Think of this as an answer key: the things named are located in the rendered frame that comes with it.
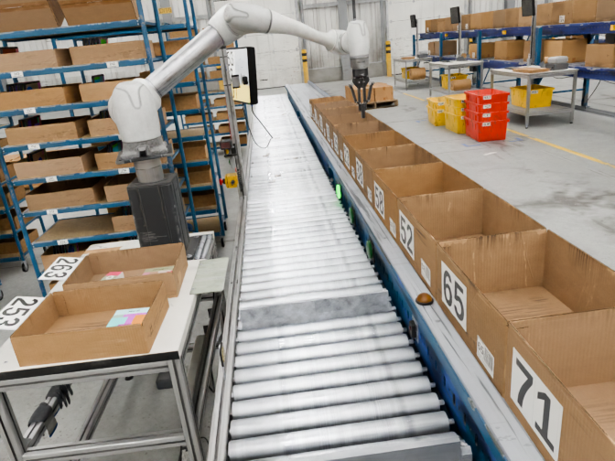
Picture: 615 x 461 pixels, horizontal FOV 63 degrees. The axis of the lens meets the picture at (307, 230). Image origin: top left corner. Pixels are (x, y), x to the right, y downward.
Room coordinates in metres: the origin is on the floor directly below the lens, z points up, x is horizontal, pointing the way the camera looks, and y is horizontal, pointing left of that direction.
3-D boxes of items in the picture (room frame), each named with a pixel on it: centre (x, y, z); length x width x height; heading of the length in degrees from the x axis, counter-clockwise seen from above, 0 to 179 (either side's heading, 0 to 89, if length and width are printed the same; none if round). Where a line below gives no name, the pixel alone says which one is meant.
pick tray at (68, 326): (1.40, 0.69, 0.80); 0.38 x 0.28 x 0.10; 90
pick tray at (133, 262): (1.73, 0.68, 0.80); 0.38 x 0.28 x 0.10; 93
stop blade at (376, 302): (1.37, 0.00, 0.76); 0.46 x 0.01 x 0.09; 93
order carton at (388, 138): (2.54, -0.39, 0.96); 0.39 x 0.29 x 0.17; 3
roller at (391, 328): (1.28, 0.00, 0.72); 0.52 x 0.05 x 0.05; 93
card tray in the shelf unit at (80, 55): (3.16, 1.02, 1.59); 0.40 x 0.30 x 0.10; 93
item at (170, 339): (1.75, 0.72, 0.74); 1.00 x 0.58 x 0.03; 2
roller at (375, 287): (1.54, 0.01, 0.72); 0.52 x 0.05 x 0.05; 93
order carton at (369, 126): (2.93, -0.37, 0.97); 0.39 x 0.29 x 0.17; 3
